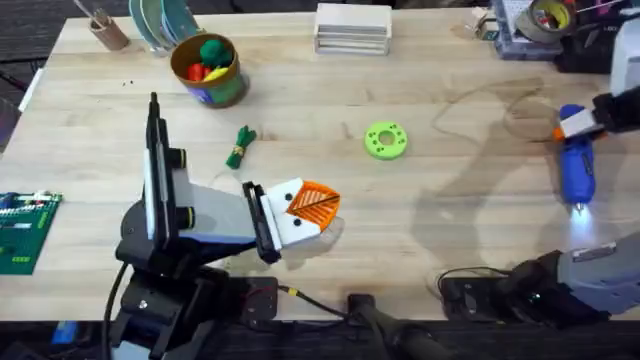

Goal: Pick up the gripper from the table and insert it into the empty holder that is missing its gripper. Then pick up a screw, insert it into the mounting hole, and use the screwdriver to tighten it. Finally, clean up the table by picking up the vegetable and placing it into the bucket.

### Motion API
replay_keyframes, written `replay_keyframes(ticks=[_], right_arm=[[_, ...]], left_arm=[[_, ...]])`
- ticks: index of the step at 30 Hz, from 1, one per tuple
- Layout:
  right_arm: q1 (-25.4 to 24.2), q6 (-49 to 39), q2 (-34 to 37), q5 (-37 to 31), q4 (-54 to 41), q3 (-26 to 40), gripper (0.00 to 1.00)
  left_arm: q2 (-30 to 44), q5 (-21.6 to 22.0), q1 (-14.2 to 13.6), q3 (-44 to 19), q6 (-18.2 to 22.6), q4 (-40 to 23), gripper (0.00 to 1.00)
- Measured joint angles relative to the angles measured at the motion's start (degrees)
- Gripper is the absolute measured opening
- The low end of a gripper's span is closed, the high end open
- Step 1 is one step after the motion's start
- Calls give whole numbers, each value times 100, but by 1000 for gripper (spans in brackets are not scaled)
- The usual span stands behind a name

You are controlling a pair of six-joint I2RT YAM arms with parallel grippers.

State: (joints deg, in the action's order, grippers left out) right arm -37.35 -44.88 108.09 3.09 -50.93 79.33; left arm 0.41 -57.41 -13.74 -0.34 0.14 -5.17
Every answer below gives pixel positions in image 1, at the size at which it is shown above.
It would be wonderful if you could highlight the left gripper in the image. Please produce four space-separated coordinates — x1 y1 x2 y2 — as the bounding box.
168 147 342 265

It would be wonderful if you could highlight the green toy vegetable bundle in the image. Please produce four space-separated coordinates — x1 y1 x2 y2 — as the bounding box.
224 124 258 171

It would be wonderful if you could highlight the filled parts box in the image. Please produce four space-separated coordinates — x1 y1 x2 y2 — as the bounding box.
491 0 565 62

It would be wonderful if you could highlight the grey tape roll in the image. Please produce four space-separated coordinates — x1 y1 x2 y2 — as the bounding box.
514 0 577 45

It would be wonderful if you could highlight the green disc with holes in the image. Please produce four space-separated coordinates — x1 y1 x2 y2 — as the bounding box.
363 121 409 162

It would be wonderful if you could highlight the small cardboard box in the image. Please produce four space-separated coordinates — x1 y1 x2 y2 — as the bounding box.
471 6 501 42

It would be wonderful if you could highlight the left wrist upright black plate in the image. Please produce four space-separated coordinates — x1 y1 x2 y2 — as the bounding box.
143 91 172 251

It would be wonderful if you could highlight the brown tub with toys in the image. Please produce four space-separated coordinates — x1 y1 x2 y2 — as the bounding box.
169 32 250 110

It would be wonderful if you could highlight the white stacked box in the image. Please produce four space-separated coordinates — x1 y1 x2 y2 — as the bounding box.
313 3 393 57

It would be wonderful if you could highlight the stack of plates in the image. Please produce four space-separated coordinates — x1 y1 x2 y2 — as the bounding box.
127 0 202 52

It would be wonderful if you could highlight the cardboard tube with sticks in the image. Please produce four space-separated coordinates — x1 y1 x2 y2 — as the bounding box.
73 0 132 52

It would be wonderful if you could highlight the green board with blocks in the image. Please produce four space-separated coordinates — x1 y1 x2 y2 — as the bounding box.
0 189 65 277

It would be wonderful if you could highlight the black cable with yellow band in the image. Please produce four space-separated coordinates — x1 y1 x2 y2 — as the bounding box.
277 284 351 320

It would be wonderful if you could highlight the black rail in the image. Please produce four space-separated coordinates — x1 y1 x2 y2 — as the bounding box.
0 318 640 360

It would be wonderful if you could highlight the black clamp handle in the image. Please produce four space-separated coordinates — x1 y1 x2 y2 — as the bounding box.
346 293 454 360

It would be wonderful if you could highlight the thin black cable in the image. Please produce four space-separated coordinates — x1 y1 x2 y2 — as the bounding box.
436 265 512 297

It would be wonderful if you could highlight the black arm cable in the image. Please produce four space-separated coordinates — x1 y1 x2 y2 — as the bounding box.
101 261 132 360

